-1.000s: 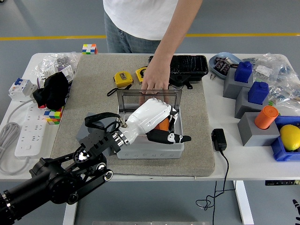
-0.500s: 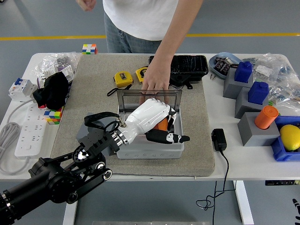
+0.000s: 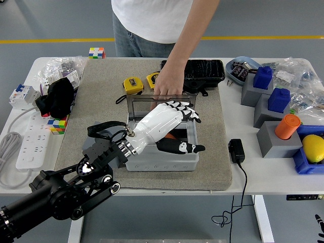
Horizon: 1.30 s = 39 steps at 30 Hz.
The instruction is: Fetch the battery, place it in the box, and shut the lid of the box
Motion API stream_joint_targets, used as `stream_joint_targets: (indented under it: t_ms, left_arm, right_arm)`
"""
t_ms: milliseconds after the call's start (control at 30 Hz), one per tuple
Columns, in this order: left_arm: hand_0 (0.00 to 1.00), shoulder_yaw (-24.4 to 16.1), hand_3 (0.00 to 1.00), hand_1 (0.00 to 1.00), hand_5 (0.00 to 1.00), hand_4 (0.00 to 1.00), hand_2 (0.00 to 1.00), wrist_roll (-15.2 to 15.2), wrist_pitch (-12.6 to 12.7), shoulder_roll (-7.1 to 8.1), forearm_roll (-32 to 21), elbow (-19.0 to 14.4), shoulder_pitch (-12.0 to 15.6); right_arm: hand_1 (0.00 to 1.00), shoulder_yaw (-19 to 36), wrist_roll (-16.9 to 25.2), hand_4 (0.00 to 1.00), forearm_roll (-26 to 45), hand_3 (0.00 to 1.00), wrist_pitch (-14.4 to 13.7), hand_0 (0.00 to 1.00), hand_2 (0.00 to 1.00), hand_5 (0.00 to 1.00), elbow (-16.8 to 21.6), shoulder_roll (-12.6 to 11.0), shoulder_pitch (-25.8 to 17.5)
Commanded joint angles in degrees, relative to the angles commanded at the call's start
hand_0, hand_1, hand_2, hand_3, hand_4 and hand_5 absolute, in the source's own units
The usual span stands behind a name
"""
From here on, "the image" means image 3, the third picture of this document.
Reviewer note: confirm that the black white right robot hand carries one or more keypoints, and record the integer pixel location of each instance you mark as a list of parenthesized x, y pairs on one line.
[(321, 227)]

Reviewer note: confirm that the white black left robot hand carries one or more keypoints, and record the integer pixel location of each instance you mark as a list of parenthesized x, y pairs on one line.
[(157, 121)]

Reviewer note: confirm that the person's left hand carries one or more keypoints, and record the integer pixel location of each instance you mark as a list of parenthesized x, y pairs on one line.
[(169, 79)]

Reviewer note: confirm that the orange cylinder battery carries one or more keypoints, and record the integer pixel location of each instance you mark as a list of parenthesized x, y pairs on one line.
[(170, 136), (287, 126)]

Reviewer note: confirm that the smoky transparent box lid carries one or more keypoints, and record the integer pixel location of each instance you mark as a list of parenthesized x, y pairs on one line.
[(138, 108)]

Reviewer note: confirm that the person's left forearm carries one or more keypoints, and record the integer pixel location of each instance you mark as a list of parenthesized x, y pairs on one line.
[(195, 33)]

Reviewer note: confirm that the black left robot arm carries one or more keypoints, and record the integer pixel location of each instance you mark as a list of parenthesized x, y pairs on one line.
[(58, 197)]

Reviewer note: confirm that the grey electrical box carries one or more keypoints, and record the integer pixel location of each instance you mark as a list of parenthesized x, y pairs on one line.
[(162, 164)]

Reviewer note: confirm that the yellow tape measure printed 5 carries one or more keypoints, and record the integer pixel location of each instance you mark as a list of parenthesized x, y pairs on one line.
[(152, 79)]

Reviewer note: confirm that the black table control panel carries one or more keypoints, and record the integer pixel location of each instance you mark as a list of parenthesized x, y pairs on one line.
[(301, 197)]

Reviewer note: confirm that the black plastic tray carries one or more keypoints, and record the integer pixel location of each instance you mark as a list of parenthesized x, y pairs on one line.
[(206, 71)]

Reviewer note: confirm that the white table leg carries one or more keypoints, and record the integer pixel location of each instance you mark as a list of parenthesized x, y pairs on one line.
[(76, 233), (263, 220)]

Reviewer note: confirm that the grey-brown mat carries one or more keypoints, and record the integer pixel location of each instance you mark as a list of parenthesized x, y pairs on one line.
[(152, 179)]

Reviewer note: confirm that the light blue dish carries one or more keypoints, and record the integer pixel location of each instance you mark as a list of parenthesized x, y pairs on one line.
[(229, 72)]

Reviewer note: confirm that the small metal clip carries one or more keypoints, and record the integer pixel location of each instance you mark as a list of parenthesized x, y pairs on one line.
[(229, 83)]

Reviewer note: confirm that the person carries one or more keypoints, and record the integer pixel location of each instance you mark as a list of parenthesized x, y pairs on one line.
[(152, 20)]

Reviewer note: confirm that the blue plastic bin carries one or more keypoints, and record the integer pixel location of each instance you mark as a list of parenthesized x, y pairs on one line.
[(302, 165)]

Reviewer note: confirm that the dark printed packet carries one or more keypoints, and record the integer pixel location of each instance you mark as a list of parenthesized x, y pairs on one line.
[(237, 64), (240, 72)]

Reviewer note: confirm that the grey square holder block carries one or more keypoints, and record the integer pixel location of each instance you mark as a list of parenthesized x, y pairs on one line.
[(87, 144), (249, 96), (263, 116), (276, 148)]

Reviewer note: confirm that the colourful cube white cross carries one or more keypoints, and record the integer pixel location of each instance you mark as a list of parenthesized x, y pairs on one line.
[(96, 53)]

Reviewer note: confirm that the yellow lemon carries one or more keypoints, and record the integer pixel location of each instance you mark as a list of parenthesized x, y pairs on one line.
[(314, 148)]

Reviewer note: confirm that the black power adapter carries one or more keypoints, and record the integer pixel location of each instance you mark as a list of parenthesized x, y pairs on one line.
[(236, 151)]

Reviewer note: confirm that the blue bottle-shaped block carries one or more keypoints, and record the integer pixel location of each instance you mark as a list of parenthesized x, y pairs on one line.
[(278, 101), (263, 78)]

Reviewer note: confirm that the colourful puzzle cube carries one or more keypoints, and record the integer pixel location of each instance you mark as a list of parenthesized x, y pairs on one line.
[(57, 125)]

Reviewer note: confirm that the black cloth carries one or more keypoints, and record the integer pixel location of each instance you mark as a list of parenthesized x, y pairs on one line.
[(59, 98)]

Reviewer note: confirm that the clear bag of white parts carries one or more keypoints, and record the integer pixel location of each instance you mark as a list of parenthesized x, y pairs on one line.
[(63, 67)]

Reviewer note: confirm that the small green part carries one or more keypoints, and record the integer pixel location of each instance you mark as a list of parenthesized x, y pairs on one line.
[(292, 111)]

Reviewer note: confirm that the white power strip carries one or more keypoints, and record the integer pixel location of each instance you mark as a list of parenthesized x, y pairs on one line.
[(33, 146)]

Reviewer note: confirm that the clear bag of small parts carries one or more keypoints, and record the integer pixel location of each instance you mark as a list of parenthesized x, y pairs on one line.
[(298, 76)]

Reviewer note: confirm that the white blue circuit breaker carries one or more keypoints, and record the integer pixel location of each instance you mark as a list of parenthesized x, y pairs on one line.
[(22, 96)]

